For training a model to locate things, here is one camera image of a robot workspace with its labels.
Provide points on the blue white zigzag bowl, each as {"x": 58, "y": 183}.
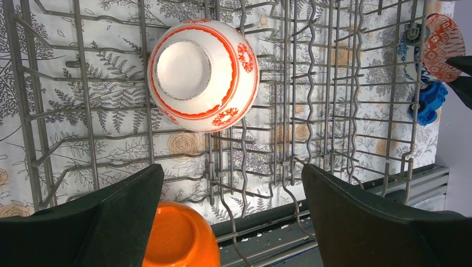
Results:
{"x": 445, "y": 41}

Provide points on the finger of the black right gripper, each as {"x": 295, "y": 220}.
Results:
{"x": 462, "y": 85}

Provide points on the white red patterned bowl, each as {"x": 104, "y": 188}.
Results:
{"x": 203, "y": 75}

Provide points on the orange bowl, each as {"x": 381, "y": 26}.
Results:
{"x": 180, "y": 236}

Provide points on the white blue floral bowl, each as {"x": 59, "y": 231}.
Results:
{"x": 408, "y": 59}

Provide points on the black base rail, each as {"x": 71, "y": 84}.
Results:
{"x": 275, "y": 238}

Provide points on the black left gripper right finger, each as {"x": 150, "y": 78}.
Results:
{"x": 355, "y": 227}

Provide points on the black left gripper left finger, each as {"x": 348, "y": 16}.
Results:
{"x": 107, "y": 227}

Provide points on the blue plastic toy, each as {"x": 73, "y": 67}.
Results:
{"x": 431, "y": 98}

